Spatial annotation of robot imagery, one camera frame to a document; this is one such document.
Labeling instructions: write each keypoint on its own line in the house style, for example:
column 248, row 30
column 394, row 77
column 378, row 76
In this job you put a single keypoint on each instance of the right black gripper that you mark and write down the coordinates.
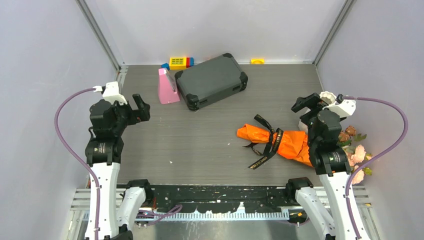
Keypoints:
column 313, row 101

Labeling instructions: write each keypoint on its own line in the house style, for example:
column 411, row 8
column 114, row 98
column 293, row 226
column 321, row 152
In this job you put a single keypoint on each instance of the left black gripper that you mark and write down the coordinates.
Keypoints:
column 140, row 115

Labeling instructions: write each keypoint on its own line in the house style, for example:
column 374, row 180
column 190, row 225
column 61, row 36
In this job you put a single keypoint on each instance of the orange flower bouquet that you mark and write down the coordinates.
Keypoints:
column 294, row 144

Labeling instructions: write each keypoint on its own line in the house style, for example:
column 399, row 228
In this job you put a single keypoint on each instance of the black ribbon gold lettering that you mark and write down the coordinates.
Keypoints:
column 271, row 147

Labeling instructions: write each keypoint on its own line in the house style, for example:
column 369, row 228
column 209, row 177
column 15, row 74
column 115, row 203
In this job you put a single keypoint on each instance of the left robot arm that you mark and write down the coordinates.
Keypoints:
column 107, row 219

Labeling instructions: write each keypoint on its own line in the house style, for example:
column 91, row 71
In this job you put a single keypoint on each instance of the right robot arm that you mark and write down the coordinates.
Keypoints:
column 343, row 220

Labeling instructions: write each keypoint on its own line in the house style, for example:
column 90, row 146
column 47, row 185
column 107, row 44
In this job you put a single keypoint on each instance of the white ribbed vase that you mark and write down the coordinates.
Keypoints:
column 328, row 98

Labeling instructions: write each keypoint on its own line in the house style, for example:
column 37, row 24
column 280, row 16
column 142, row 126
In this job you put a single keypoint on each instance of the yellow toy block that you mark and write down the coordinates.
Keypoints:
column 178, row 63

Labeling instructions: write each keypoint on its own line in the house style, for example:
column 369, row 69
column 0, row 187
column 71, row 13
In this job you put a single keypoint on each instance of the small yellow toy piece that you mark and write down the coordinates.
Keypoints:
column 257, row 61

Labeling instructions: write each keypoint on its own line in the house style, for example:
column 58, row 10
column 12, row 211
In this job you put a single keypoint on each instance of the red blue toy block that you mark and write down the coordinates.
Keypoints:
column 189, row 62

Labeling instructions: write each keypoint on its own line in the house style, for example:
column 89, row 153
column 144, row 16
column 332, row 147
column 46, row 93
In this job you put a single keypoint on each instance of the dark grey hard case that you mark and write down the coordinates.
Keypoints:
column 210, row 81

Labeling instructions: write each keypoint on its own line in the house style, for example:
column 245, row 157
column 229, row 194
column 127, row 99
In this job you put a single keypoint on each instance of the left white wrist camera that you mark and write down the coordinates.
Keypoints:
column 111, row 93

